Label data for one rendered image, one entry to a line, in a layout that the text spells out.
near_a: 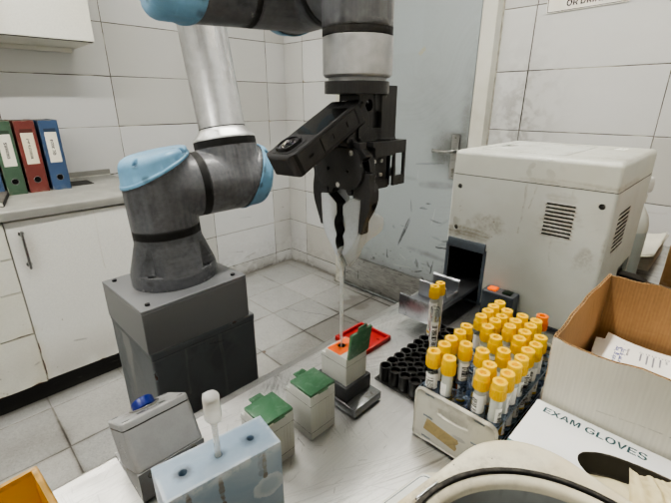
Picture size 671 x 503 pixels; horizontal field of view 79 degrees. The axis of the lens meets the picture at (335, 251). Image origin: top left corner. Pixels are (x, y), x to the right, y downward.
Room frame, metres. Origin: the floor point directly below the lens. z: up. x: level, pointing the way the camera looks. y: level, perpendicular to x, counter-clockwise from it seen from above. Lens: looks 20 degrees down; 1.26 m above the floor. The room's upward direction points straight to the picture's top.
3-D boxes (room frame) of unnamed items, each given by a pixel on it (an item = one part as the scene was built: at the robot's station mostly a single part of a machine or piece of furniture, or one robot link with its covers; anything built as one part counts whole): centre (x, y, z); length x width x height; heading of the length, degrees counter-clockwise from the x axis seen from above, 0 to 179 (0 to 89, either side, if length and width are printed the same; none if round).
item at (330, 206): (0.50, -0.01, 1.11); 0.06 x 0.03 x 0.09; 135
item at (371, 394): (0.46, -0.01, 0.89); 0.09 x 0.05 x 0.04; 46
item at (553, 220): (0.78, -0.41, 1.03); 0.31 x 0.27 x 0.30; 135
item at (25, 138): (1.92, 1.44, 1.03); 0.26 x 0.08 x 0.31; 44
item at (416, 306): (0.71, -0.21, 0.92); 0.21 x 0.07 x 0.05; 135
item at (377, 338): (0.60, -0.05, 0.88); 0.07 x 0.07 x 0.01; 45
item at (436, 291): (0.52, -0.15, 0.93); 0.17 x 0.09 x 0.11; 135
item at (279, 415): (0.36, 0.08, 0.91); 0.05 x 0.04 x 0.07; 45
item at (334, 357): (0.46, -0.01, 0.92); 0.05 x 0.04 x 0.06; 46
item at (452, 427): (0.43, -0.20, 0.91); 0.20 x 0.10 x 0.07; 135
